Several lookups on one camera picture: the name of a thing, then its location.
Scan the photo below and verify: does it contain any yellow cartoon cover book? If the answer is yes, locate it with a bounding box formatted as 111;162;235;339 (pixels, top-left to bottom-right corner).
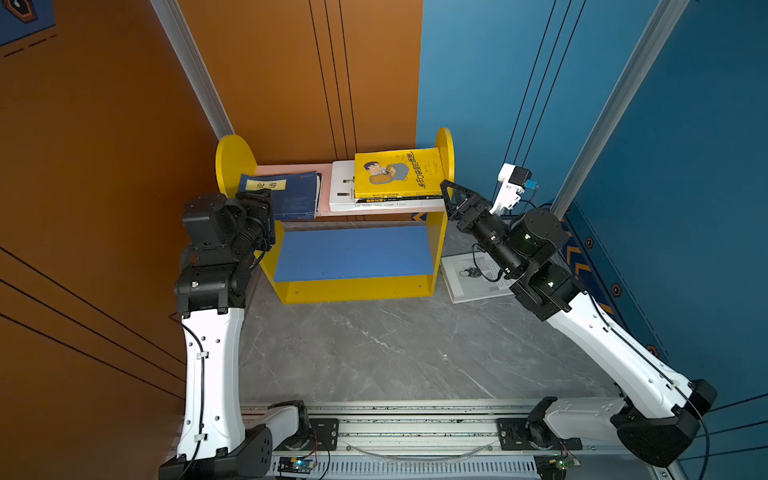
354;148;446;200

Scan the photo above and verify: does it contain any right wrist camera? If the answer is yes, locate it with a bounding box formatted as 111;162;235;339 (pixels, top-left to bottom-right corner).
489;163;532;215

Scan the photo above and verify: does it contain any white book with brown bars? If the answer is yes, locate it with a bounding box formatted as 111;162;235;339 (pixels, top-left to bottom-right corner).
328;160;444;214

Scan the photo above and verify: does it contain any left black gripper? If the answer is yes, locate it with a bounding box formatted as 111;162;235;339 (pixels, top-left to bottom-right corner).
226;187;275;268

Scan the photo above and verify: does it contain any yellow pink blue bookshelf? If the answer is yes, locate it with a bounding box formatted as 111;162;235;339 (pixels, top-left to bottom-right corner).
215;128;455;304

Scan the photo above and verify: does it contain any dark blue book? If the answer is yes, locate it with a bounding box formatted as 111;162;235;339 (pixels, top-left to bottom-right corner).
239;171;322;221

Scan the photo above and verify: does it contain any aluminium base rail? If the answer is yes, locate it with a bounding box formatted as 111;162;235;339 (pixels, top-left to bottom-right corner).
158;398;685;480

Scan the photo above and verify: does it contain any left green circuit board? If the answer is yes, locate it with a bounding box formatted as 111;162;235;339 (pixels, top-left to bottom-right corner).
277;457;318;476

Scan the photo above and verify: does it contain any black book with orange title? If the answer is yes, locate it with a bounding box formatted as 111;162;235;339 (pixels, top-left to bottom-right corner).
355;194;443;204

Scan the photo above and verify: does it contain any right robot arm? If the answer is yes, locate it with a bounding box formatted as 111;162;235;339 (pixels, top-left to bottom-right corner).
441;180;717;467

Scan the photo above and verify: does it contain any right circuit board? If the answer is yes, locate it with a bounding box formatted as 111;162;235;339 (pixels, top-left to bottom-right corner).
534;456;581;480

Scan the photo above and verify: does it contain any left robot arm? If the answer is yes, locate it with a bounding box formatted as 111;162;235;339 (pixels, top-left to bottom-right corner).
158;189;309;479

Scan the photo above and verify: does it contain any grey white photo book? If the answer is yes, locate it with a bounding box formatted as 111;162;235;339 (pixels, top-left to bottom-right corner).
440;251;513;304

